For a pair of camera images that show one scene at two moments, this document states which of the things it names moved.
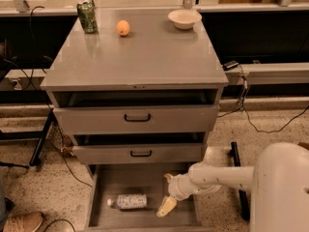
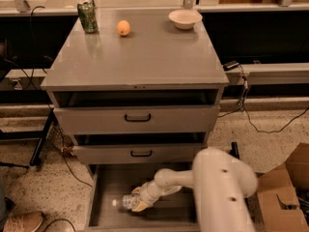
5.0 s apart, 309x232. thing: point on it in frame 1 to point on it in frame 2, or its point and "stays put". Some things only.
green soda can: x=88 y=17 stays put
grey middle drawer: x=144 y=148 stays put
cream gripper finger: x=168 y=177 to x=136 y=190
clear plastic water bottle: x=129 y=201 stays put
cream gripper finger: x=167 y=205 to x=140 y=207
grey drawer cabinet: x=139 y=91 stays put
